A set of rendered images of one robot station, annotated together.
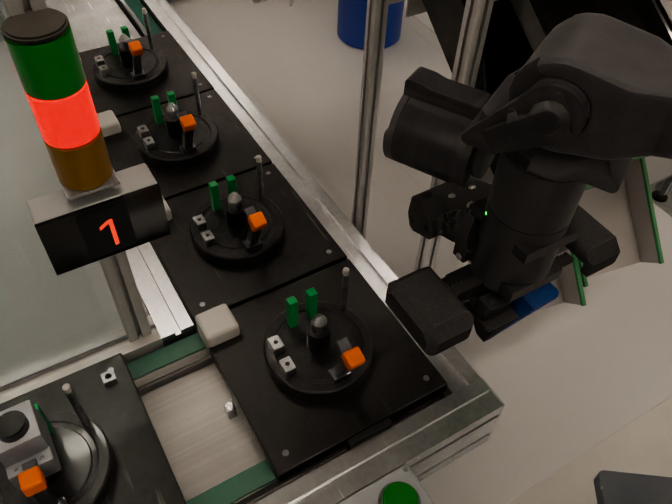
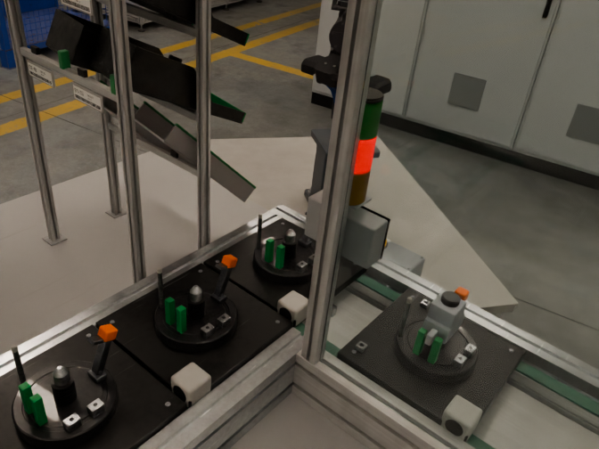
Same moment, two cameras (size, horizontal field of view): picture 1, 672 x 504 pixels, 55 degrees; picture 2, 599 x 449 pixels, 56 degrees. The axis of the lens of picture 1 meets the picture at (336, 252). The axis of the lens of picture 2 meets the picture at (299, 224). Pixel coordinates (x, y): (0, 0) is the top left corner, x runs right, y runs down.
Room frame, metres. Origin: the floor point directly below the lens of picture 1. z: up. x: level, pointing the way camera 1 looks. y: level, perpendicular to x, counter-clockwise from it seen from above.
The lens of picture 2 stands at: (0.77, 0.87, 1.66)
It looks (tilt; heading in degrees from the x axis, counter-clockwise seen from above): 33 degrees down; 249
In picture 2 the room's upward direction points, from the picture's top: 6 degrees clockwise
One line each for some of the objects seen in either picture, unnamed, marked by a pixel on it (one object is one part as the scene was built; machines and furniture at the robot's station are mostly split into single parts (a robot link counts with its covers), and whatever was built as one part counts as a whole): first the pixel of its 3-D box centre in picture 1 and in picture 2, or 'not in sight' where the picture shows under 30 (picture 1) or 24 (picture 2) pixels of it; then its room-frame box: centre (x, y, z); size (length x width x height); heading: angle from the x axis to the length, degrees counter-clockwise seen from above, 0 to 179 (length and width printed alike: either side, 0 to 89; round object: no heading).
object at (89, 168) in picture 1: (79, 153); not in sight; (0.46, 0.24, 1.28); 0.05 x 0.05 x 0.05
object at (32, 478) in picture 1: (40, 486); not in sight; (0.24, 0.28, 1.04); 0.04 x 0.02 x 0.08; 33
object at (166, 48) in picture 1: (127, 52); not in sight; (1.07, 0.41, 1.01); 0.24 x 0.24 x 0.13; 33
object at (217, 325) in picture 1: (318, 333); (289, 245); (0.45, 0.02, 1.01); 0.24 x 0.24 x 0.13; 33
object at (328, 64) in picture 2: (463, 209); (335, 68); (0.36, -0.10, 1.33); 0.07 x 0.07 x 0.06; 33
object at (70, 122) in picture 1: (64, 108); not in sight; (0.46, 0.24, 1.33); 0.05 x 0.05 x 0.05
